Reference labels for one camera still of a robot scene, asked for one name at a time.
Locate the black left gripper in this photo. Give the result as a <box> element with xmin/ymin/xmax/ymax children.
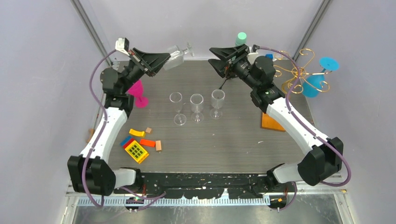
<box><xmin>122</xmin><ymin>49</ymin><xmax>171</xmax><ymax>94</ymax></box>

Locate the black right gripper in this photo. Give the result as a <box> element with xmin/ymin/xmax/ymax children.
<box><xmin>207</xmin><ymin>44</ymin><xmax>259</xmax><ymax>90</ymax></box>

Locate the clear wine glass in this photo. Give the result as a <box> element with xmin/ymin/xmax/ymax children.
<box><xmin>169</xmin><ymin>92</ymin><xmax>187</xmax><ymax>126</ymax></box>
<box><xmin>190</xmin><ymin>93</ymin><xmax>204</xmax><ymax>123</ymax></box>
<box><xmin>210</xmin><ymin>89</ymin><xmax>225</xmax><ymax>119</ymax></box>
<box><xmin>163</xmin><ymin>42</ymin><xmax>195</xmax><ymax>70</ymax></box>

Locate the pink plastic wine glass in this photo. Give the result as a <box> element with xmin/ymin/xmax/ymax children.
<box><xmin>127</xmin><ymin>80</ymin><xmax>149</xmax><ymax>108</ymax></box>

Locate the blue plastic wine glass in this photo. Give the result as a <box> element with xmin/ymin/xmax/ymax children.
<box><xmin>302</xmin><ymin>57</ymin><xmax>339</xmax><ymax>98</ymax></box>

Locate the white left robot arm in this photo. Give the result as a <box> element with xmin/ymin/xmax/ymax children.
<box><xmin>67</xmin><ymin>48</ymin><xmax>170</xmax><ymax>198</ymax></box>

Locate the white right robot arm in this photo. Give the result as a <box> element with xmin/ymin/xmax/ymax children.
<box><xmin>208</xmin><ymin>44</ymin><xmax>344</xmax><ymax>192</ymax></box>

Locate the orange wooden rack base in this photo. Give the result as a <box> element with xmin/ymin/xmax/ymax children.
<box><xmin>261</xmin><ymin>113</ymin><xmax>286</xmax><ymax>132</ymax></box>

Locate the black mini tripod stand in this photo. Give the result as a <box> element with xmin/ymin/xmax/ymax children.
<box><xmin>218</xmin><ymin>77</ymin><xmax>234</xmax><ymax>90</ymax></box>

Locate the mint green microphone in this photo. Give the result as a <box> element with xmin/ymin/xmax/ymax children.
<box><xmin>235</xmin><ymin>32</ymin><xmax>247</xmax><ymax>46</ymax></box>

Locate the small tan cube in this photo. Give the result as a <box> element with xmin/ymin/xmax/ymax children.
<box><xmin>145</xmin><ymin>127</ymin><xmax>152</xmax><ymax>134</ymax></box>

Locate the yellow curved block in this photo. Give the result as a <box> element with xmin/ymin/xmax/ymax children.
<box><xmin>129</xmin><ymin>129</ymin><xmax>146</xmax><ymax>138</ymax></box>

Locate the orange flat block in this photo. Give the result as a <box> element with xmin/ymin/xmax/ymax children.
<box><xmin>139</xmin><ymin>139</ymin><xmax>156</xmax><ymax>147</ymax></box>

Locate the blue flat block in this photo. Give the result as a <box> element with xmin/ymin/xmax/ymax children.
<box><xmin>120</xmin><ymin>135</ymin><xmax>132</xmax><ymax>147</ymax></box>

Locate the red flat block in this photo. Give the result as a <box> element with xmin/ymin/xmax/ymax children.
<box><xmin>123</xmin><ymin>138</ymin><xmax>134</xmax><ymax>148</ymax></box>

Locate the tan wooden block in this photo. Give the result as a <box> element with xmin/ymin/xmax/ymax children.
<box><xmin>156</xmin><ymin>140</ymin><xmax>162</xmax><ymax>152</ymax></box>

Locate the yellow green window block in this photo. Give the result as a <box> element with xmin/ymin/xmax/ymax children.
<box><xmin>125</xmin><ymin>140</ymin><xmax>149</xmax><ymax>164</ymax></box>

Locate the wooden block off table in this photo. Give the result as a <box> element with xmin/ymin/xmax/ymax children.
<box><xmin>86</xmin><ymin>128</ymin><xmax>95</xmax><ymax>143</ymax></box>

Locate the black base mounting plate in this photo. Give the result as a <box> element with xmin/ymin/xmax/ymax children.
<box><xmin>114</xmin><ymin>172</ymin><xmax>295</xmax><ymax>199</ymax></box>

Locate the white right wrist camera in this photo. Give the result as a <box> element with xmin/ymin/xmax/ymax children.
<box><xmin>247</xmin><ymin>44</ymin><xmax>259</xmax><ymax>64</ymax></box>

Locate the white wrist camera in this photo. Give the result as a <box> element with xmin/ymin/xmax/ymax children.
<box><xmin>247</xmin><ymin>44</ymin><xmax>259</xmax><ymax>64</ymax></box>
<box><xmin>115</xmin><ymin>37</ymin><xmax>134</xmax><ymax>56</ymax></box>

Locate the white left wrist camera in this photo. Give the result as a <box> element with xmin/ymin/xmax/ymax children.
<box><xmin>115</xmin><ymin>37</ymin><xmax>134</xmax><ymax>56</ymax></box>

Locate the gold wire glass rack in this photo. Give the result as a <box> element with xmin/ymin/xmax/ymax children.
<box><xmin>275</xmin><ymin>48</ymin><xmax>330</xmax><ymax>94</ymax></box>

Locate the slotted cable duct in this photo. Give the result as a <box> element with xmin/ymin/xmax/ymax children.
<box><xmin>77</xmin><ymin>196</ymin><xmax>271</xmax><ymax>207</ymax></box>

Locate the aluminium frame rail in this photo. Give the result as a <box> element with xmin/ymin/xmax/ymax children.
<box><xmin>294</xmin><ymin>175</ymin><xmax>347</xmax><ymax>194</ymax></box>

